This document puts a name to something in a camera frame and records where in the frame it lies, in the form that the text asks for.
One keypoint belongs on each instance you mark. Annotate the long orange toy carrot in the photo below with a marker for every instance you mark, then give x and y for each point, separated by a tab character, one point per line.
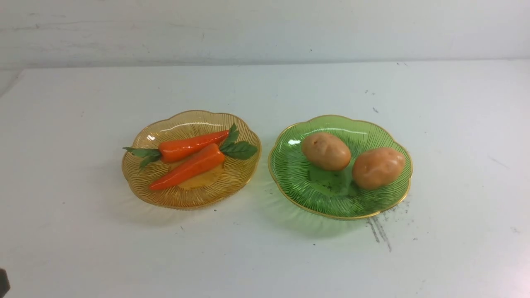
207	157

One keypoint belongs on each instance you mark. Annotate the brown toy potato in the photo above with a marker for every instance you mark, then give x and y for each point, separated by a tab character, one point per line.
377	168
326	151

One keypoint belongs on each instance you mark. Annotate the short orange toy carrot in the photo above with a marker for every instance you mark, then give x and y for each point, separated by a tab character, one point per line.
178	149

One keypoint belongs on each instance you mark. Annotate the amber ribbed plastic plate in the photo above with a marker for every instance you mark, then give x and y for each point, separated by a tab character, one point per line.
204	189

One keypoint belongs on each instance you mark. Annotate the green ribbed plastic plate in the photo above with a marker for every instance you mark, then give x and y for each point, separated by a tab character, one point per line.
330	194

